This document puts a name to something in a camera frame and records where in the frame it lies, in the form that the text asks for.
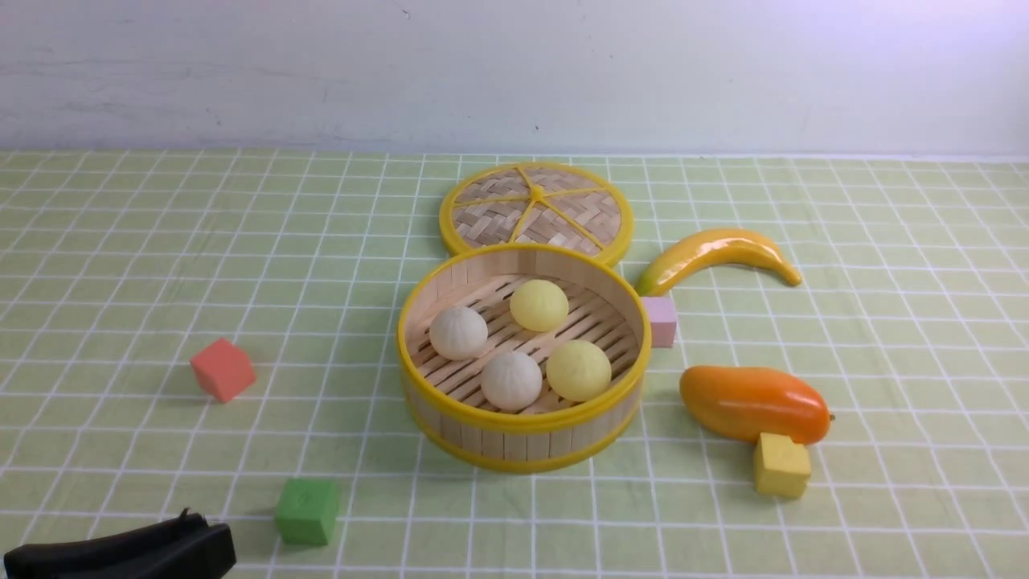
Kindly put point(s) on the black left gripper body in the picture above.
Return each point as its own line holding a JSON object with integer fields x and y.
{"x": 186, "y": 546}

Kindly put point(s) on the white bun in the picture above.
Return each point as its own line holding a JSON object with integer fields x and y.
{"x": 458, "y": 333}
{"x": 511, "y": 381}

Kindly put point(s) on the yellow bun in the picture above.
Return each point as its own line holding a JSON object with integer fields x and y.
{"x": 578, "y": 371}
{"x": 539, "y": 305}

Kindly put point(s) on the bamboo steamer tray yellow rim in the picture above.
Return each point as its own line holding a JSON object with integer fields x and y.
{"x": 444, "y": 397}

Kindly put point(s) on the woven bamboo steamer lid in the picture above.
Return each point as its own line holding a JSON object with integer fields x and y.
{"x": 538, "y": 202}

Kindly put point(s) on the green foam cube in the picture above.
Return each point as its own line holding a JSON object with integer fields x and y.
{"x": 307, "y": 510}

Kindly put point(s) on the red foam cube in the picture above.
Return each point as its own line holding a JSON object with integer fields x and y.
{"x": 223, "y": 370}

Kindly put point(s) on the pink foam cube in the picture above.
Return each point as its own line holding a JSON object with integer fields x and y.
{"x": 663, "y": 319}

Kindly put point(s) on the orange plastic mango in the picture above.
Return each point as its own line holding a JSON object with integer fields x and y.
{"x": 740, "y": 403}

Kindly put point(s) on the yellow plastic banana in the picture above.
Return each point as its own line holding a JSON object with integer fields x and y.
{"x": 714, "y": 247}

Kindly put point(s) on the yellow foam cube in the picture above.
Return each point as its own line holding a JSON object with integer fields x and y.
{"x": 781, "y": 468}

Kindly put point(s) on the green checkered tablecloth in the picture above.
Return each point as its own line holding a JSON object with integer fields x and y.
{"x": 119, "y": 265}

